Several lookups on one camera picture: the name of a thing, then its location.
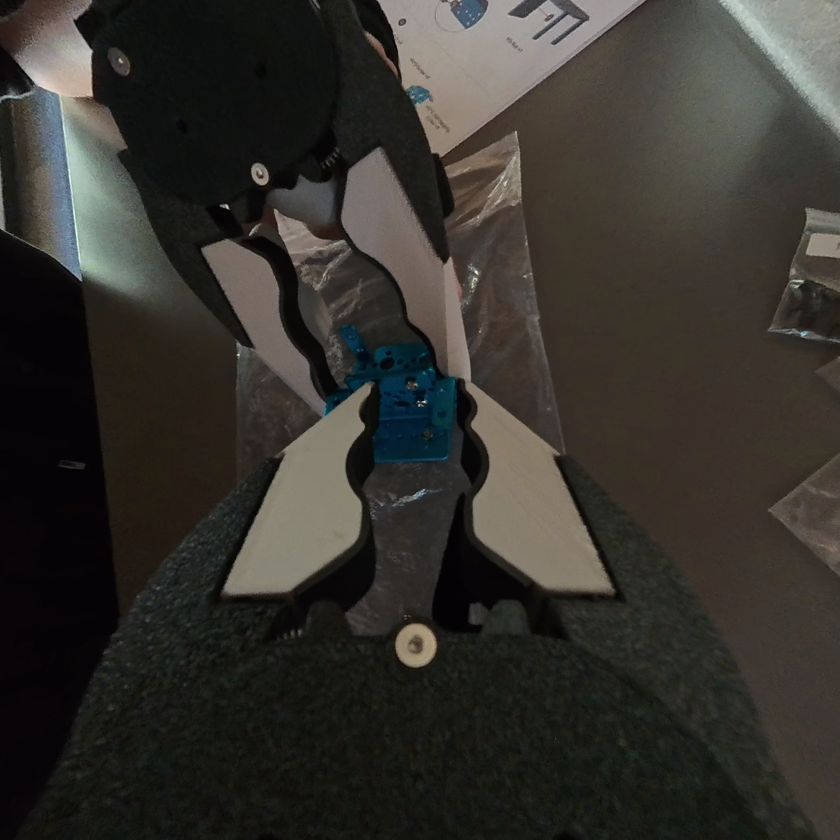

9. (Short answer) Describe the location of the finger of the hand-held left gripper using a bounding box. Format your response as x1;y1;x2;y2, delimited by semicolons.
202;236;332;411
340;146;473;383

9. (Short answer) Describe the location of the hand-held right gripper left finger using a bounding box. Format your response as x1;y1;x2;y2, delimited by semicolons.
220;382;382;601

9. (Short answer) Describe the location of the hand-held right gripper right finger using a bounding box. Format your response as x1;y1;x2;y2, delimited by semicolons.
459;379;619;599

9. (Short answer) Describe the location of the blue metal bracket assembly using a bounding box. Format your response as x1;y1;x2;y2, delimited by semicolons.
320;325;460;463

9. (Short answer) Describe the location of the person's left forearm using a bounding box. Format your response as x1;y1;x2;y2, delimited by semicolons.
0;23;99;99

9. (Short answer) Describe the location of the person's left hand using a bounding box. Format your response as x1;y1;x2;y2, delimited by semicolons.
244;211;350;242

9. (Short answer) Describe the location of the clear plastic bag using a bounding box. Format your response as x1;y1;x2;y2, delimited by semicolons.
235;131;567;592

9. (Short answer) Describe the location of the open instruction manual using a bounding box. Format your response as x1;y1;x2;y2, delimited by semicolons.
377;0;647;158

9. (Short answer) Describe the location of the pile of small screw bags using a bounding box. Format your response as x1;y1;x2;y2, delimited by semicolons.
766;206;840;565

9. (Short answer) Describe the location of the white foam sheet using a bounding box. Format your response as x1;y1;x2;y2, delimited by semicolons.
718;0;840;122

